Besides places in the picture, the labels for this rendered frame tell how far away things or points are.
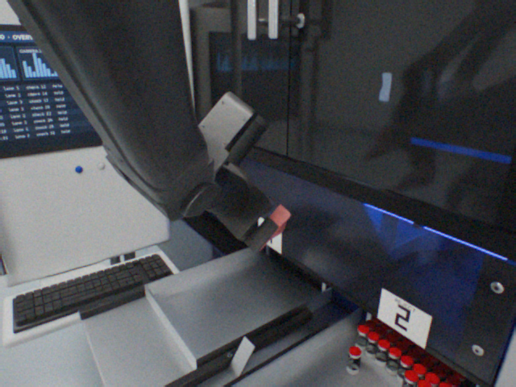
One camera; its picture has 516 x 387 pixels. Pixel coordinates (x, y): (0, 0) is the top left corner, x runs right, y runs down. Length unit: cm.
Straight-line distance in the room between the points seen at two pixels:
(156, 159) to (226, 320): 59
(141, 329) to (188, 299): 12
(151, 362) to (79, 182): 57
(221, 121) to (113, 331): 57
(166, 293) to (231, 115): 60
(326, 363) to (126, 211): 74
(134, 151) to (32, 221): 92
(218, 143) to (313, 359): 48
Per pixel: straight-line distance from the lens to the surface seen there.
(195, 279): 90
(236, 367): 67
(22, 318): 102
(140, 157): 21
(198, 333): 76
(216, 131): 34
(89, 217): 113
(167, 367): 71
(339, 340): 75
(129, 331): 80
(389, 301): 61
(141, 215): 117
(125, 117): 18
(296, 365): 70
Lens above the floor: 140
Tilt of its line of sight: 21 degrees down
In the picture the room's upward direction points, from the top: straight up
